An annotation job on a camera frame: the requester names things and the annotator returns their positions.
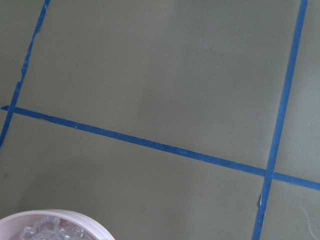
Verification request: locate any pink bowl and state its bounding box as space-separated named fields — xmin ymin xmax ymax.
xmin=0 ymin=209 xmax=114 ymax=240

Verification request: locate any clear ice cubes pile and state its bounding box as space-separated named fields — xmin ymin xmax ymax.
xmin=19 ymin=215 xmax=93 ymax=240

